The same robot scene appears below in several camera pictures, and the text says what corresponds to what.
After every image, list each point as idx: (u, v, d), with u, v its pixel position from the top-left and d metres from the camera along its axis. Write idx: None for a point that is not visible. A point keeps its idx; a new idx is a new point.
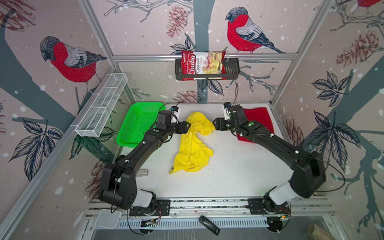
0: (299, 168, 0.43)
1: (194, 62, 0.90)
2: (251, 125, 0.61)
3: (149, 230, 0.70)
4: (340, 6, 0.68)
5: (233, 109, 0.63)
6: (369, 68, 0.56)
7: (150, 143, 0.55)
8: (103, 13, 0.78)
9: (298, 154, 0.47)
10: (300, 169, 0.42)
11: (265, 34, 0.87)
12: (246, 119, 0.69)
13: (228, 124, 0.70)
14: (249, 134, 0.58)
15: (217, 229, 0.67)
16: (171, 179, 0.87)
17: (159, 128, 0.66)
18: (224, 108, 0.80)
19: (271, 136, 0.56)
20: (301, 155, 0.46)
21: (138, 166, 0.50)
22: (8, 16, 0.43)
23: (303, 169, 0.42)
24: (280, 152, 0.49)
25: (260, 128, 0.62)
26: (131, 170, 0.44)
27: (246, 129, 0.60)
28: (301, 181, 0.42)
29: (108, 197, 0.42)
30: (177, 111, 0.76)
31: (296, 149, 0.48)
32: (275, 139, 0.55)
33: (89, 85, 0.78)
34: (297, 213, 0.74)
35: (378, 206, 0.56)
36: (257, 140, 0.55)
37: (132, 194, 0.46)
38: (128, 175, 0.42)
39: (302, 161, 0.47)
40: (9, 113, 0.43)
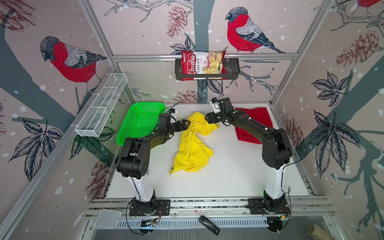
0: (266, 140, 0.52)
1: (194, 62, 0.90)
2: (235, 112, 0.73)
3: (149, 230, 0.70)
4: (340, 6, 0.68)
5: (221, 100, 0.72)
6: (369, 68, 0.56)
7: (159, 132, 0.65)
8: (103, 13, 0.78)
9: (267, 131, 0.57)
10: (266, 141, 0.52)
11: (265, 34, 0.87)
12: (233, 108, 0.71)
13: (219, 116, 0.80)
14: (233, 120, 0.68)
15: (217, 229, 0.67)
16: (171, 179, 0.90)
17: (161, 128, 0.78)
18: (212, 102, 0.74)
19: (249, 119, 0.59)
20: (269, 131, 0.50)
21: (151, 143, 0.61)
22: (8, 16, 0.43)
23: (268, 141, 0.52)
24: (253, 130, 0.59)
25: (243, 113, 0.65)
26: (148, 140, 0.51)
27: (230, 115, 0.72)
28: (268, 153, 0.52)
29: (125, 167, 0.49)
30: (174, 112, 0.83)
31: (266, 127, 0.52)
32: (251, 120, 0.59)
33: (89, 85, 0.78)
34: (297, 213, 0.74)
35: (378, 206, 0.56)
36: (239, 124, 0.66)
37: (146, 165, 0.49)
38: (146, 143, 0.51)
39: (268, 135, 0.55)
40: (9, 113, 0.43)
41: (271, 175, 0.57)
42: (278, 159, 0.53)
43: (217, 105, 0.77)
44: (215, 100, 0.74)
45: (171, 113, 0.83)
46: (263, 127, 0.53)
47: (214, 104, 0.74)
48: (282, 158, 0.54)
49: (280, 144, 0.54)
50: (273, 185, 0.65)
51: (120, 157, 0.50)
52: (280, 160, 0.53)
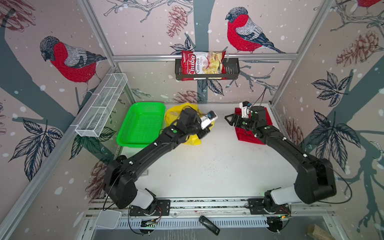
0: (303, 168, 0.44)
1: (194, 62, 0.90)
2: (266, 128, 0.64)
3: (149, 230, 0.70)
4: (340, 6, 0.68)
5: (256, 110, 0.66)
6: (369, 68, 0.56)
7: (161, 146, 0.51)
8: (103, 13, 0.78)
9: (306, 159, 0.47)
10: (303, 169, 0.43)
11: (265, 34, 0.87)
12: (265, 122, 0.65)
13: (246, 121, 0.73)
14: (262, 137, 0.61)
15: (217, 229, 0.67)
16: (171, 179, 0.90)
17: (178, 128, 0.60)
18: (243, 106, 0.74)
19: (284, 139, 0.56)
20: (309, 160, 0.46)
21: (141, 170, 0.46)
22: (8, 16, 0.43)
23: (306, 171, 0.43)
24: (288, 154, 0.50)
25: (275, 131, 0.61)
26: (129, 175, 0.42)
27: (260, 131, 0.63)
28: (304, 183, 0.42)
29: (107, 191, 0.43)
30: (212, 117, 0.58)
31: (305, 153, 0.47)
32: (286, 142, 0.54)
33: (89, 85, 0.78)
34: (297, 213, 0.74)
35: (379, 206, 0.55)
36: (269, 143, 0.58)
37: (128, 198, 0.44)
38: (125, 181, 0.40)
39: (307, 163, 0.45)
40: (9, 113, 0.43)
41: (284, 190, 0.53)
42: (315, 195, 0.43)
43: (246, 111, 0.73)
44: (246, 105, 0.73)
45: (209, 118, 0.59)
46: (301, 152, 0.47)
47: (244, 108, 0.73)
48: (321, 194, 0.43)
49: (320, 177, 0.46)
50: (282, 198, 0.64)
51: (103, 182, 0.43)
52: (318, 197, 0.43)
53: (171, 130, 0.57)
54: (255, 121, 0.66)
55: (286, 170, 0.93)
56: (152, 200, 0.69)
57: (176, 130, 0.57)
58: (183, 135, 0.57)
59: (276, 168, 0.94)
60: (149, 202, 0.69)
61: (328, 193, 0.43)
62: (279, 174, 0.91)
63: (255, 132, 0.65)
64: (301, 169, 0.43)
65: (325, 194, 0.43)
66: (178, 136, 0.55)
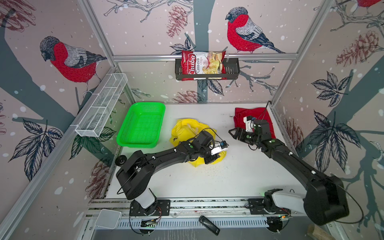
0: (312, 187, 0.42)
1: (194, 62, 0.90)
2: (272, 141, 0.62)
3: (149, 230, 0.70)
4: (340, 6, 0.68)
5: (259, 123, 0.67)
6: (369, 68, 0.56)
7: (179, 153, 0.56)
8: (103, 13, 0.78)
9: (314, 175, 0.45)
10: (312, 188, 0.41)
11: (265, 34, 0.87)
12: (269, 135, 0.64)
13: (249, 135, 0.73)
14: (267, 150, 0.59)
15: (217, 229, 0.67)
16: (172, 179, 0.86)
17: (194, 144, 0.66)
18: (247, 120, 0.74)
19: (290, 154, 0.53)
20: (318, 177, 0.45)
21: (158, 167, 0.49)
22: (8, 16, 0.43)
23: (316, 190, 0.41)
24: (295, 170, 0.48)
25: (281, 145, 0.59)
26: (151, 167, 0.46)
27: (265, 144, 0.62)
28: (314, 202, 0.40)
29: (123, 177, 0.45)
30: (226, 146, 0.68)
31: (313, 169, 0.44)
32: (292, 157, 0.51)
33: (89, 85, 0.78)
34: (297, 213, 0.74)
35: (378, 206, 0.56)
36: (275, 158, 0.56)
37: (139, 191, 0.46)
38: (145, 172, 0.43)
39: (316, 181, 0.43)
40: (9, 113, 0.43)
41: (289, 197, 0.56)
42: (326, 215, 0.41)
43: (250, 126, 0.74)
44: (251, 119, 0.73)
45: (222, 146, 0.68)
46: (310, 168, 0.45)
47: (248, 122, 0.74)
48: (332, 215, 0.41)
49: (331, 195, 0.44)
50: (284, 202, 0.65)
51: (123, 168, 0.46)
52: (328, 217, 0.40)
53: (189, 144, 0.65)
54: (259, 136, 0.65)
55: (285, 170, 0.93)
56: (153, 201, 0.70)
57: (192, 145, 0.67)
58: (196, 151, 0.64)
59: (276, 168, 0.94)
60: (151, 203, 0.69)
61: (341, 213, 0.41)
62: (279, 174, 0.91)
63: (261, 146, 0.63)
64: (311, 188, 0.41)
65: (336, 213, 0.41)
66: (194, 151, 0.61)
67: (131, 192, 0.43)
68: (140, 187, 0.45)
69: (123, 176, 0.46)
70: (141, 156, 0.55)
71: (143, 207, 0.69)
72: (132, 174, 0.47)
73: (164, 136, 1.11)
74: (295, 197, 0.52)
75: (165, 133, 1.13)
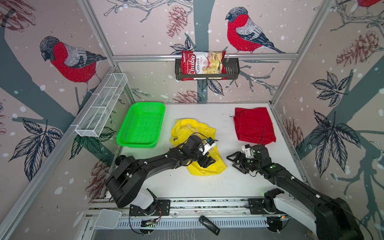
0: (319, 212, 0.41)
1: (194, 62, 0.90)
2: (272, 167, 0.64)
3: (149, 230, 0.70)
4: (340, 6, 0.68)
5: (257, 149, 0.68)
6: (369, 68, 0.56)
7: (170, 159, 0.58)
8: (103, 13, 0.78)
9: (319, 199, 0.45)
10: (320, 214, 0.41)
11: (265, 34, 0.87)
12: (270, 160, 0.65)
13: (250, 160, 0.73)
14: (270, 177, 0.60)
15: (217, 229, 0.67)
16: (172, 179, 0.86)
17: (184, 151, 0.67)
18: (245, 148, 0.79)
19: (292, 179, 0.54)
20: (324, 201, 0.45)
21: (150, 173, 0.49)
22: (8, 16, 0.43)
23: (324, 215, 0.41)
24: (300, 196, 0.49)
25: (282, 170, 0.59)
26: (143, 173, 0.46)
27: (266, 171, 0.63)
28: (327, 229, 0.39)
29: (112, 185, 0.44)
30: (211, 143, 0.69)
31: (317, 193, 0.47)
32: (296, 182, 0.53)
33: (89, 84, 0.78)
34: None
35: (379, 206, 0.55)
36: (279, 184, 0.57)
37: (130, 197, 0.44)
38: (137, 176, 0.43)
39: (322, 205, 0.43)
40: (9, 113, 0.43)
41: (296, 209, 0.54)
42: None
43: (249, 153, 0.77)
44: (249, 146, 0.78)
45: (209, 142, 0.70)
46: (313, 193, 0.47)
47: (246, 150, 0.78)
48: None
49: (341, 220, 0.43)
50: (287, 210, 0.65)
51: (112, 176, 0.45)
52: None
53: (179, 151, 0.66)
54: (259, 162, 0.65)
55: None
56: (152, 200, 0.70)
57: (182, 151, 0.68)
58: (186, 158, 0.65)
59: None
60: (150, 202, 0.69)
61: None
62: None
63: (263, 173, 0.63)
64: (319, 214, 0.41)
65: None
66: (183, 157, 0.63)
67: (122, 198, 0.42)
68: (132, 194, 0.44)
69: (112, 184, 0.44)
70: (132, 162, 0.46)
71: (143, 207, 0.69)
72: (122, 180, 0.46)
73: (164, 136, 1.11)
74: (302, 211, 0.53)
75: (164, 132, 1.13)
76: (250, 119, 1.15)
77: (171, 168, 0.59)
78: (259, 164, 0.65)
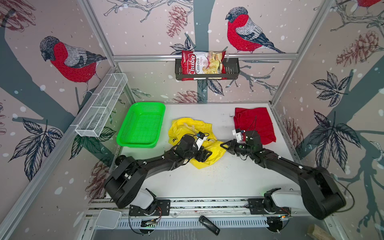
0: (303, 180, 0.44)
1: (194, 61, 0.90)
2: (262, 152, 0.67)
3: (149, 230, 0.70)
4: (340, 6, 0.68)
5: (251, 135, 0.69)
6: (369, 68, 0.56)
7: (167, 160, 0.59)
8: (103, 13, 0.78)
9: (302, 170, 0.49)
10: (303, 183, 0.43)
11: (265, 34, 0.87)
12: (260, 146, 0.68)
13: (241, 145, 0.75)
14: (261, 162, 0.63)
15: (217, 229, 0.67)
16: (172, 179, 0.86)
17: (178, 152, 0.68)
18: (236, 132, 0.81)
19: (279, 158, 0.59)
20: (306, 171, 0.48)
21: (149, 172, 0.51)
22: (8, 16, 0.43)
23: (306, 181, 0.44)
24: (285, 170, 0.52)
25: (271, 154, 0.64)
26: (145, 171, 0.47)
27: (257, 156, 0.65)
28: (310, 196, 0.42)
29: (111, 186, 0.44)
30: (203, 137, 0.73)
31: (300, 166, 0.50)
32: (281, 159, 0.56)
33: (89, 85, 0.78)
34: (297, 213, 0.74)
35: (378, 206, 0.56)
36: (268, 166, 0.60)
37: (131, 196, 0.45)
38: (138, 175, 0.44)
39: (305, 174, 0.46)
40: (9, 113, 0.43)
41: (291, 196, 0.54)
42: (325, 206, 0.42)
43: (240, 137, 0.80)
44: (239, 131, 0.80)
45: (200, 137, 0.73)
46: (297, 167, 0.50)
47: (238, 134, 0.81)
48: (331, 204, 0.42)
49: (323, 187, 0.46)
50: (284, 201, 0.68)
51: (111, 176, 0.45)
52: (328, 207, 0.41)
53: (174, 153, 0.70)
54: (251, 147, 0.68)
55: None
56: (152, 200, 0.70)
57: (177, 153, 0.68)
58: (181, 159, 0.68)
59: None
60: (149, 201, 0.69)
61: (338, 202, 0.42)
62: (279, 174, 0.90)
63: (254, 158, 0.66)
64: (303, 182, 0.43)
65: (333, 204, 0.42)
66: (179, 158, 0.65)
67: (123, 198, 0.42)
68: (133, 192, 0.45)
69: (111, 184, 0.44)
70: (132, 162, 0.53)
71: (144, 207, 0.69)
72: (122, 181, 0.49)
73: (164, 136, 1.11)
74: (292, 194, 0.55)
75: (164, 132, 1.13)
76: (250, 120, 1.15)
77: (168, 169, 0.61)
78: (251, 149, 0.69)
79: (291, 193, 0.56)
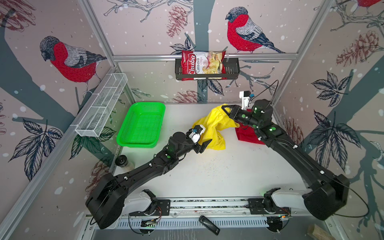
0: (322, 190, 0.39)
1: (194, 62, 0.90)
2: (272, 130, 0.55)
3: (149, 230, 0.70)
4: (340, 6, 0.68)
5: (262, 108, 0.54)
6: (369, 68, 0.56)
7: (155, 168, 0.54)
8: (103, 13, 0.78)
9: (322, 176, 0.42)
10: (320, 191, 0.39)
11: (265, 34, 0.87)
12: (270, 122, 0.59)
13: (245, 116, 0.62)
14: (267, 140, 0.52)
15: (217, 229, 0.67)
16: (172, 179, 0.86)
17: (171, 155, 0.61)
18: (243, 96, 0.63)
19: (294, 148, 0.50)
20: (326, 177, 0.42)
21: (132, 188, 0.46)
22: (8, 16, 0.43)
23: (326, 193, 0.38)
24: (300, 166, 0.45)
25: (284, 134, 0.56)
26: (123, 190, 0.43)
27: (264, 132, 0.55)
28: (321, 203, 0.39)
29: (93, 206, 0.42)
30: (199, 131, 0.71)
31: (322, 169, 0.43)
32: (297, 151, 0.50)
33: (89, 85, 0.78)
34: (297, 213, 0.74)
35: (379, 206, 0.56)
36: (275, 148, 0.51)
37: (115, 215, 0.43)
38: (116, 196, 0.40)
39: (326, 184, 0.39)
40: (9, 113, 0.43)
41: (290, 196, 0.55)
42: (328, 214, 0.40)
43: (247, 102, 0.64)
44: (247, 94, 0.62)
45: (195, 133, 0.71)
46: (317, 169, 0.44)
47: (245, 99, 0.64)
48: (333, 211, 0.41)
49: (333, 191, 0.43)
50: (284, 201, 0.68)
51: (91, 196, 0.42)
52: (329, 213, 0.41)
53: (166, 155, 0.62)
54: (259, 120, 0.55)
55: (286, 170, 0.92)
56: (149, 202, 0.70)
57: (169, 155, 0.63)
58: (175, 160, 0.61)
59: (279, 169, 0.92)
60: (147, 203, 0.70)
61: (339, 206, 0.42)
62: (279, 173, 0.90)
63: (259, 134, 0.55)
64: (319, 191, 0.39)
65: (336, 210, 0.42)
66: (171, 160, 0.60)
67: (103, 219, 0.39)
68: (115, 212, 0.42)
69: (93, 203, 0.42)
70: (111, 179, 0.44)
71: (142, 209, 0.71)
72: (104, 199, 0.44)
73: (164, 136, 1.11)
74: (293, 195, 0.54)
75: (164, 132, 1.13)
76: None
77: (159, 175, 0.57)
78: (257, 123, 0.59)
79: (291, 193, 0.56)
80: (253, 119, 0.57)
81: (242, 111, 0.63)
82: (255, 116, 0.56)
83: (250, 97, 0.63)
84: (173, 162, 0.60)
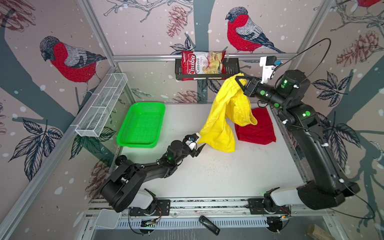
0: (332, 198, 0.37)
1: (194, 62, 0.90)
2: (305, 116, 0.41)
3: (149, 230, 0.70)
4: (340, 6, 0.68)
5: (296, 82, 0.39)
6: (370, 68, 0.56)
7: (161, 167, 0.61)
8: (103, 13, 0.78)
9: (336, 183, 0.38)
10: (330, 197, 0.37)
11: (265, 34, 0.87)
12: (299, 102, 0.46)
13: (265, 93, 0.47)
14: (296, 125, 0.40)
15: (217, 229, 0.67)
16: (172, 179, 0.86)
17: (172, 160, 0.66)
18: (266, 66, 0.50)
19: (322, 146, 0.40)
20: (340, 185, 0.38)
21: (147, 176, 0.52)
22: (8, 16, 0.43)
23: (337, 203, 0.36)
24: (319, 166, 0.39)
25: (315, 125, 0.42)
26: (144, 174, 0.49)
27: (292, 114, 0.41)
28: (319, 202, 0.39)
29: (109, 190, 0.43)
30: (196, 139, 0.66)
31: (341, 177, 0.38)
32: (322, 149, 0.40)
33: (89, 84, 0.78)
34: (297, 213, 0.74)
35: (379, 206, 0.56)
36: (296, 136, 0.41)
37: (128, 200, 0.45)
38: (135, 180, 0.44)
39: (340, 195, 0.41)
40: (9, 113, 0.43)
41: (289, 193, 0.53)
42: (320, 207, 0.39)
43: (268, 73, 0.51)
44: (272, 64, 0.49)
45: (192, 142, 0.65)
46: (337, 175, 0.39)
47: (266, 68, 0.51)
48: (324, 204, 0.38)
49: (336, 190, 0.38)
50: (284, 199, 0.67)
51: (109, 179, 0.45)
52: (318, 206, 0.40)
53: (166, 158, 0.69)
54: (286, 99, 0.41)
55: (286, 170, 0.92)
56: (150, 199, 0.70)
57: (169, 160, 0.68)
58: (174, 166, 0.67)
59: (279, 169, 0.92)
60: (149, 201, 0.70)
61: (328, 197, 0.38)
62: (279, 173, 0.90)
63: (284, 116, 0.42)
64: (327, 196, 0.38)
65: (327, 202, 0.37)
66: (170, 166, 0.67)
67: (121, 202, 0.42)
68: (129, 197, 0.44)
69: (108, 188, 0.44)
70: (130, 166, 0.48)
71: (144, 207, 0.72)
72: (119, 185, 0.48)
73: (164, 136, 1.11)
74: (289, 190, 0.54)
75: (164, 132, 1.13)
76: None
77: (160, 176, 0.61)
78: (283, 102, 0.42)
79: (288, 189, 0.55)
80: (275, 97, 0.45)
81: (263, 86, 0.48)
82: (282, 92, 0.41)
83: (275, 66, 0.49)
84: (173, 168, 0.67)
